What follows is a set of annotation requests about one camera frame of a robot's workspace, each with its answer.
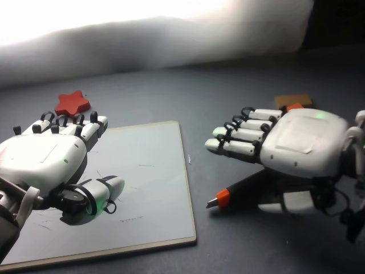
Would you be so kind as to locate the brown rectangular wooden block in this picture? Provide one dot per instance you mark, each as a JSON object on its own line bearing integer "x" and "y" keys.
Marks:
{"x": 292, "y": 98}

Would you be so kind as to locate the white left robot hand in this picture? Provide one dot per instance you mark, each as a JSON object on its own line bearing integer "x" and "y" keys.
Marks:
{"x": 37, "y": 160}

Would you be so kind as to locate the red star block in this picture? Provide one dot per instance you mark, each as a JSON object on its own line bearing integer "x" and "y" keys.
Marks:
{"x": 72, "y": 103}

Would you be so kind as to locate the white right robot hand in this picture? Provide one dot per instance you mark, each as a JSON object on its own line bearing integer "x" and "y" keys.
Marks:
{"x": 302, "y": 140}

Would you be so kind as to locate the white board with wooden edge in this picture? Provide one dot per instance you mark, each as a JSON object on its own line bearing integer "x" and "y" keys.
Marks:
{"x": 148, "y": 185}

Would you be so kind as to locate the grey table cloth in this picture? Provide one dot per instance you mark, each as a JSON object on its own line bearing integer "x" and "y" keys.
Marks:
{"x": 228, "y": 91}

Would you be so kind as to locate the orange cube block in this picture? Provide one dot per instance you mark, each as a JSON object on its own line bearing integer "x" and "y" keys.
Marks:
{"x": 295, "y": 106}

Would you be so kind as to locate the orange black utility knife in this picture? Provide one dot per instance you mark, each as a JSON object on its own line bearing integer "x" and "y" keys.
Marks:
{"x": 223, "y": 199}

